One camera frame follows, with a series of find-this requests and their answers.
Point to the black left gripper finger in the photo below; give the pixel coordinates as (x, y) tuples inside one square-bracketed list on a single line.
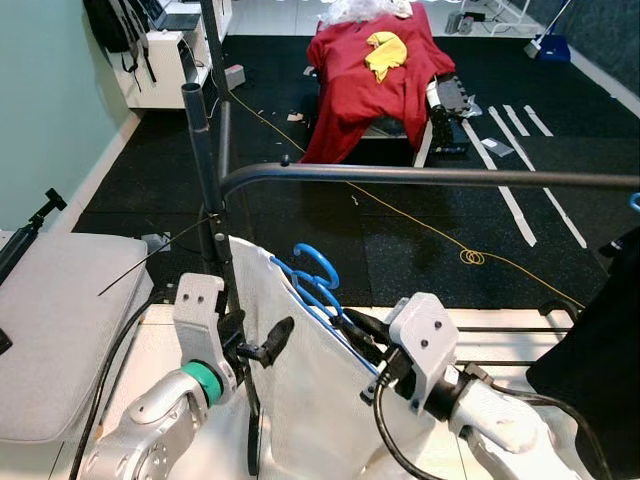
[(276, 340)]

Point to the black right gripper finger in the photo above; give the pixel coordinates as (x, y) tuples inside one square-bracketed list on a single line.
[(362, 325)]

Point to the blue plastic hanger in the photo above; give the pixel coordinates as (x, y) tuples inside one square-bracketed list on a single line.
[(330, 265), (635, 203)]

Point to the white garment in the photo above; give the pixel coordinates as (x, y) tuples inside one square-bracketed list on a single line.
[(310, 400)]

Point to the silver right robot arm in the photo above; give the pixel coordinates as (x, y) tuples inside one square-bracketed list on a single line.
[(500, 425)]

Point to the thin black rod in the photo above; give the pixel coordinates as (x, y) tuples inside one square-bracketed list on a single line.
[(155, 257)]

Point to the small grey plastic piece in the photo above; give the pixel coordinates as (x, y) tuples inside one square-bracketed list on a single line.
[(157, 243)]

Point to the black metal clothes rack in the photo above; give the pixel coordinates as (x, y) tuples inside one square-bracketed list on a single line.
[(400, 174)]

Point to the grey fabric ottoman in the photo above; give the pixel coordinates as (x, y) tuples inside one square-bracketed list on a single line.
[(60, 330)]

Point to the long white tape strip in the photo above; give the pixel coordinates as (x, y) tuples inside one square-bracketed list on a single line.
[(500, 185), (535, 170)]

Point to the black t-shirt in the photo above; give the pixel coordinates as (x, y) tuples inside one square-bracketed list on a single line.
[(600, 370)]

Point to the red cloth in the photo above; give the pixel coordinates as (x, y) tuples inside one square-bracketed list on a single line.
[(350, 90)]

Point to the short white tape strip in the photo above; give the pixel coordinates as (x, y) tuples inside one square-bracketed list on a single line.
[(516, 121), (537, 121)]

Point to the grey power box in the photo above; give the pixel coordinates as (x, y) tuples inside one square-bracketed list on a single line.
[(235, 77)]

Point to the yellow cloth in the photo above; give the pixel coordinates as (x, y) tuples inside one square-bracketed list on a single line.
[(385, 55)]

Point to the white cabinet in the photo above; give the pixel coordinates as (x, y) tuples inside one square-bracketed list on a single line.
[(160, 70)]

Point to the crumpled white cloth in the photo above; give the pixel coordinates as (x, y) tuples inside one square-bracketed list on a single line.
[(360, 8)]

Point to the grey power strip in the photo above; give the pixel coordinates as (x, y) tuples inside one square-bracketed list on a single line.
[(460, 22)]

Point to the blue dustpan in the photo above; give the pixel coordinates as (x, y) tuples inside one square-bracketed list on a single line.
[(553, 48)]

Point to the black backpack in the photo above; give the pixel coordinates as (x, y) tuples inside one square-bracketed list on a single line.
[(105, 25)]

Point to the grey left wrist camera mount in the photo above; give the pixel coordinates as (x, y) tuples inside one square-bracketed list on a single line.
[(198, 320)]

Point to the black camera grip stick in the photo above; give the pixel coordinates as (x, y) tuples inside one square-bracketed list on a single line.
[(30, 228)]

